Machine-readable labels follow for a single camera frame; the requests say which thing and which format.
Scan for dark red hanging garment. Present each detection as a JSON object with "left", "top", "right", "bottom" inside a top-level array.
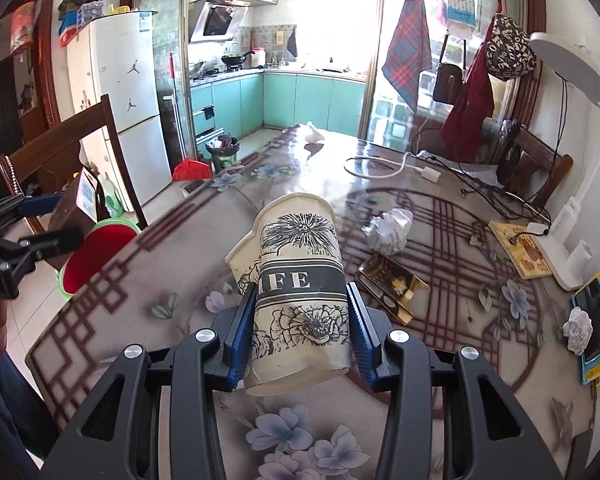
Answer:
[{"left": 440, "top": 18, "right": 495, "bottom": 164}]

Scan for black shoulder bag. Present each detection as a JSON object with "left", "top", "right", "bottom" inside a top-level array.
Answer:
[{"left": 432, "top": 32, "right": 466, "bottom": 105}]

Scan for yellow illustrated book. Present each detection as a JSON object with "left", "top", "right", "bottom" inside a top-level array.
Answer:
[{"left": 488, "top": 221, "right": 552, "bottom": 280}]

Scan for red green trash bin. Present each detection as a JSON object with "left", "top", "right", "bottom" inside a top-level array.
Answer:
[{"left": 58, "top": 218, "right": 140, "bottom": 299}]

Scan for white cartoon hanging bag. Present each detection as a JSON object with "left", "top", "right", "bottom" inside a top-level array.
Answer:
[{"left": 442, "top": 0, "right": 476, "bottom": 40}]

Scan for white desk lamp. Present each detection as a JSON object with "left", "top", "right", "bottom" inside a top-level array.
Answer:
[{"left": 526, "top": 30, "right": 600, "bottom": 292}]

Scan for green kitchen waste bin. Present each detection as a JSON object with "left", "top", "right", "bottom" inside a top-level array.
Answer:
[{"left": 206, "top": 134, "right": 240, "bottom": 172}]

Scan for dark wooden chair right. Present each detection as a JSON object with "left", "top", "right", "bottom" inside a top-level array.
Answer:
[{"left": 495, "top": 120, "right": 573, "bottom": 208}]

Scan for crumpled paper ball right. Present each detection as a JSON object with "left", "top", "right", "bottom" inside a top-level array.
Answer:
[{"left": 562, "top": 307, "right": 593, "bottom": 356}]

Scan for black wok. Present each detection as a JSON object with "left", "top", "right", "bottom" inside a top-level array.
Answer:
[{"left": 221, "top": 50, "right": 254, "bottom": 70}]

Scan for white refrigerator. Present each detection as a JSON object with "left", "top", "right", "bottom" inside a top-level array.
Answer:
[{"left": 66, "top": 11, "right": 171, "bottom": 211}]

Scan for dark wooden chair left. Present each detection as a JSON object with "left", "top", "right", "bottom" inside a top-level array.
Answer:
[{"left": 0, "top": 94, "right": 148, "bottom": 230}]

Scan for floral paper cup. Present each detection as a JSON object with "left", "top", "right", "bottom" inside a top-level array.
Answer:
[{"left": 225, "top": 193, "right": 351, "bottom": 396}]

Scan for black smartphone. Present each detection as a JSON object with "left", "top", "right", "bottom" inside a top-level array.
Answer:
[{"left": 572, "top": 278, "right": 600, "bottom": 364}]

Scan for yellow drink carton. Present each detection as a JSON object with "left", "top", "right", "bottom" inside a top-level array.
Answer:
[{"left": 47, "top": 167, "right": 99, "bottom": 236}]

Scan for dark gold cigarette box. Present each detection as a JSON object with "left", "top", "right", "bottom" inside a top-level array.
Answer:
[{"left": 358, "top": 252, "right": 429, "bottom": 326}]

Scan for dark wooden chair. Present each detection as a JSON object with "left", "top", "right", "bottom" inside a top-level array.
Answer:
[
  {"left": 495, "top": 120, "right": 573, "bottom": 208},
  {"left": 0, "top": 94, "right": 148, "bottom": 230}
]

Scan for white charger with cable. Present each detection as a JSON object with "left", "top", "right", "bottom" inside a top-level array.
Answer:
[{"left": 343, "top": 153, "right": 441, "bottom": 183}]

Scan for black cables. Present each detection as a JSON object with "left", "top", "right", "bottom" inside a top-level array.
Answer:
[{"left": 409, "top": 127, "right": 553, "bottom": 226}]

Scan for white tissue far edge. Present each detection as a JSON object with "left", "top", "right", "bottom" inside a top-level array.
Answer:
[{"left": 301, "top": 122, "right": 325, "bottom": 144}]

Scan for range hood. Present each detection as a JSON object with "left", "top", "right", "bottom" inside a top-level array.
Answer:
[{"left": 187, "top": 0, "right": 250, "bottom": 44}]

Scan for patterned hanging bag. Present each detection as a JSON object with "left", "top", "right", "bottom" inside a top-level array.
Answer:
[{"left": 486, "top": 13, "right": 536, "bottom": 81}]

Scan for plaid hanging cloth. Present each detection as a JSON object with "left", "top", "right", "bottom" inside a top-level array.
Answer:
[{"left": 381, "top": 0, "right": 432, "bottom": 114}]

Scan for teal kitchen cabinets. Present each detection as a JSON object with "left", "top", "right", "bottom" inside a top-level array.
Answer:
[{"left": 190, "top": 68, "right": 365, "bottom": 139}]

